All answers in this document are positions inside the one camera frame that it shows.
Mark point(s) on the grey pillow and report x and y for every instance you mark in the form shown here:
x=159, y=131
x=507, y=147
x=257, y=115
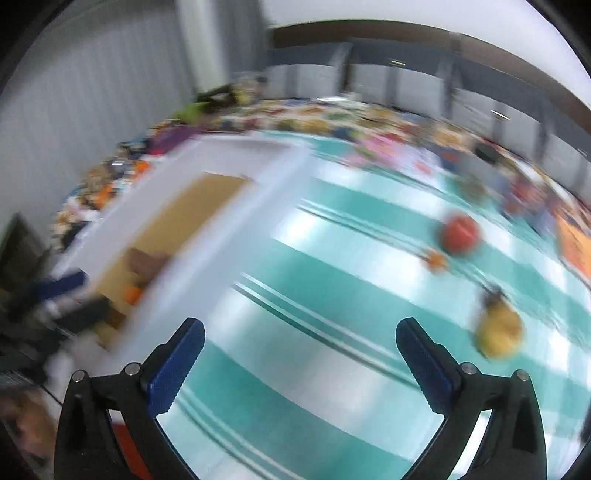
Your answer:
x=570, y=152
x=304, y=74
x=498, y=110
x=397, y=83

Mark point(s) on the yellow apple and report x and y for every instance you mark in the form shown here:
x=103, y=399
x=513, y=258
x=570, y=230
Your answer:
x=501, y=328

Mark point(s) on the green white plaid blanket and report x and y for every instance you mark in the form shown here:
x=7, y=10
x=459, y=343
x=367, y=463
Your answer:
x=323, y=286

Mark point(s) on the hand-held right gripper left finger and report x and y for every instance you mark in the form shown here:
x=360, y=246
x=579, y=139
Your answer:
x=178, y=364

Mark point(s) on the orange book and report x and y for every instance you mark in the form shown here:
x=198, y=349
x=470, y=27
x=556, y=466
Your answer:
x=572, y=244

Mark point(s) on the green toy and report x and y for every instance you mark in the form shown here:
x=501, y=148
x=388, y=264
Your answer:
x=194, y=110

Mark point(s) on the red apple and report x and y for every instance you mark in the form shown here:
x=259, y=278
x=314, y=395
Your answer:
x=459, y=233

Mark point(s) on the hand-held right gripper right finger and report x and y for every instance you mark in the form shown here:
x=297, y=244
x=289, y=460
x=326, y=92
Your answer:
x=425, y=364

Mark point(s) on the sweet potato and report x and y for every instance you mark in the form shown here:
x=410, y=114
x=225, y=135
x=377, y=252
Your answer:
x=145, y=265

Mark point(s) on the small orange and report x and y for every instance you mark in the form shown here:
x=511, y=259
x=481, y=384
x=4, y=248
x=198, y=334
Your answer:
x=436, y=261

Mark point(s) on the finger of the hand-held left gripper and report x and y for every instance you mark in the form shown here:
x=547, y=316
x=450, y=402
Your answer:
x=62, y=284
x=83, y=314

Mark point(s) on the grey curtain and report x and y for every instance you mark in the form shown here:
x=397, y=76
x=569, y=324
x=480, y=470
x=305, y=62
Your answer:
x=92, y=115

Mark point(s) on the white cardboard box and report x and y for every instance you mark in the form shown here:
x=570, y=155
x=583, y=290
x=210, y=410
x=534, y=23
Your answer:
x=240, y=221

